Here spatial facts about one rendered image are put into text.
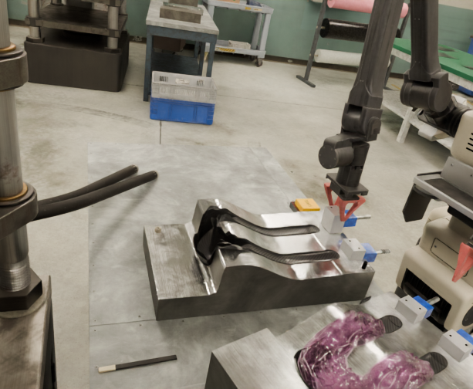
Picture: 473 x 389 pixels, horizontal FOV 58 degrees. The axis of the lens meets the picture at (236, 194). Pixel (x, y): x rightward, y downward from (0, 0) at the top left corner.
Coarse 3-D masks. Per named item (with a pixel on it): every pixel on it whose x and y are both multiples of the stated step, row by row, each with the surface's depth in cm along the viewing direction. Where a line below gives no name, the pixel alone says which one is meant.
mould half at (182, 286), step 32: (192, 224) 108; (224, 224) 98; (256, 224) 108; (288, 224) 112; (320, 224) 114; (160, 256) 96; (192, 256) 98; (224, 256) 88; (256, 256) 91; (160, 288) 87; (192, 288) 89; (224, 288) 88; (256, 288) 91; (288, 288) 94; (320, 288) 97; (352, 288) 100
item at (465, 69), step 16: (400, 48) 460; (448, 48) 525; (448, 64) 404; (464, 64) 421; (464, 80) 375; (384, 96) 526; (400, 112) 474; (416, 112) 485; (400, 128) 462; (448, 144) 401
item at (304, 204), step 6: (300, 198) 136; (306, 198) 137; (312, 198) 137; (300, 204) 133; (306, 204) 133; (312, 204) 134; (300, 210) 132; (306, 210) 131; (312, 210) 132; (318, 210) 133
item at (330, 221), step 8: (328, 208) 110; (336, 208) 111; (328, 216) 110; (336, 216) 108; (352, 216) 111; (360, 216) 114; (368, 216) 114; (328, 224) 111; (336, 224) 109; (344, 224) 111; (352, 224) 111; (336, 232) 111
